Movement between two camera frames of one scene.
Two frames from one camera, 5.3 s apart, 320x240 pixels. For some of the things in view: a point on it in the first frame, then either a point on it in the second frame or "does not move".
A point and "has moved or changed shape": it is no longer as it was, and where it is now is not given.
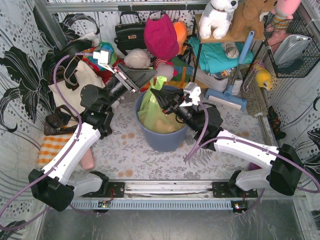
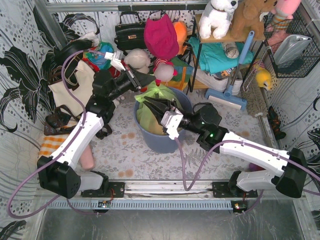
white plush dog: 216,16 does not move
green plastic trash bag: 151,115 has moved or changed shape
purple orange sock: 253,166 does not move
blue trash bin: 174,87 → 161,143
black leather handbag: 130,36 does not move
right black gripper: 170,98 → 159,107
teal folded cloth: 214,58 does not move
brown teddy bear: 247,18 does not move
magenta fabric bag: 161,38 does not move
